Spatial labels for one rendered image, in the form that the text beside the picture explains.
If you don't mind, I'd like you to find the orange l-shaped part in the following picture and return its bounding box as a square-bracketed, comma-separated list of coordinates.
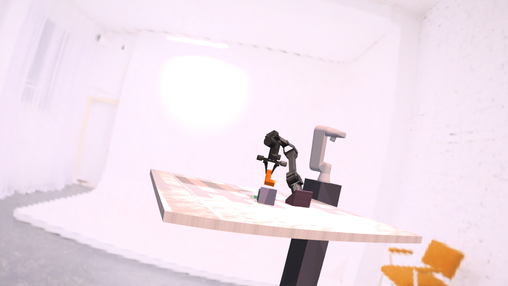
[264, 170, 275, 187]

